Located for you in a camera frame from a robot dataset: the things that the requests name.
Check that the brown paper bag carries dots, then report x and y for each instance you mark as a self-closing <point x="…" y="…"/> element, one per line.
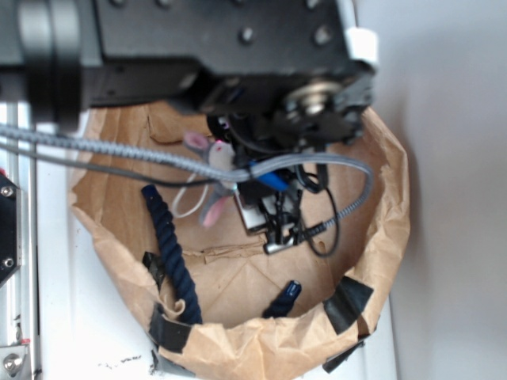
<point x="263" y="314"/>

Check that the black octagonal mount plate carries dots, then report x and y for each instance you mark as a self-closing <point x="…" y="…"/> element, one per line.
<point x="8" y="232"/>

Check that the black tape piece left rim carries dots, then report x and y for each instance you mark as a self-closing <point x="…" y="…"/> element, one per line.
<point x="170" y="335"/>

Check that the black tape piece right rim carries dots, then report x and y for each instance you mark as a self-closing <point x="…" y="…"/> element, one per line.
<point x="347" y="303"/>

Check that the black tape piece lower right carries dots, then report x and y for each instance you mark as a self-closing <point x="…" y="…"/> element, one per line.
<point x="333" y="363"/>

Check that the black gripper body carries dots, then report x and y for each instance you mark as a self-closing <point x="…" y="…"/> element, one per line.
<point x="281" y="72"/>

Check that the aluminium rail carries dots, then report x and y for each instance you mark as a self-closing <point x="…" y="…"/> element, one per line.
<point x="20" y="334"/>

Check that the black tape piece rim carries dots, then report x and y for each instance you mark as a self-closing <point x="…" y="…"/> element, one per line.
<point x="347" y="303"/>
<point x="170" y="335"/>

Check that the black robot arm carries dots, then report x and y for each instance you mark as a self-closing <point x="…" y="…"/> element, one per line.
<point x="51" y="58"/>

